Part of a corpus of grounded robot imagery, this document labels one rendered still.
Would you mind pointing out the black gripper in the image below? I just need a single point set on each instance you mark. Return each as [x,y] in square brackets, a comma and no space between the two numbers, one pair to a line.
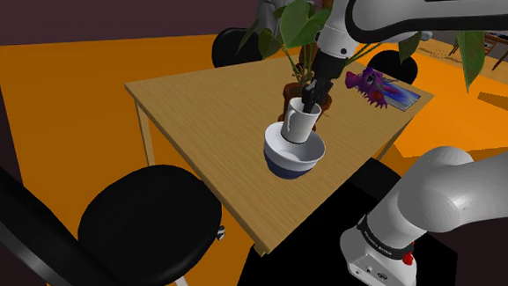
[329,68]

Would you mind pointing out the white mug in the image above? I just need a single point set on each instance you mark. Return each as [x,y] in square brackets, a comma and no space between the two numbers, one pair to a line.
[298,125]

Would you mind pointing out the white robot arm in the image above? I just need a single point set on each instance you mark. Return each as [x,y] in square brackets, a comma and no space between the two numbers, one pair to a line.
[432,195]

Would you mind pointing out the purple dragon toy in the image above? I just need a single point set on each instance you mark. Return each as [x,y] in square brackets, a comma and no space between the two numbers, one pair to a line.
[369,86]

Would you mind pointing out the white and blue bowl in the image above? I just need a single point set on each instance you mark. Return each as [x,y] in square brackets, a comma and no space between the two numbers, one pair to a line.
[295,160]

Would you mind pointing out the potted green plant, brown pot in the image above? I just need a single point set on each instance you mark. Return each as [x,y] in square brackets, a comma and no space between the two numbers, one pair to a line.
[297,22]

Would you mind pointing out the black round chair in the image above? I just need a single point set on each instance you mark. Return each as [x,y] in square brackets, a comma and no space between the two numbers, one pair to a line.
[394,65]
[228,47]

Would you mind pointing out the blue tablet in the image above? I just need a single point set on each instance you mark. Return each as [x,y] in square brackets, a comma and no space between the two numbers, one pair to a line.
[404,96]

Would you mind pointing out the grey box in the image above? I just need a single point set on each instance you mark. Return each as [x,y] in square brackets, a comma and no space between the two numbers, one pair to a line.
[269,6]

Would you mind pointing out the black robot stand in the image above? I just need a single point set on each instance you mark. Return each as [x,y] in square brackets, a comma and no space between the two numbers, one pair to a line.
[310,247]

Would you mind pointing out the small wooden side table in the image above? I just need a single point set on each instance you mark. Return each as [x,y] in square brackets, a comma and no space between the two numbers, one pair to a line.
[501,41]

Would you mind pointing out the large black office chair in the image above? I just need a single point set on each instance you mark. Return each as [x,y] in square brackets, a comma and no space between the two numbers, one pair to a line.
[150,224]

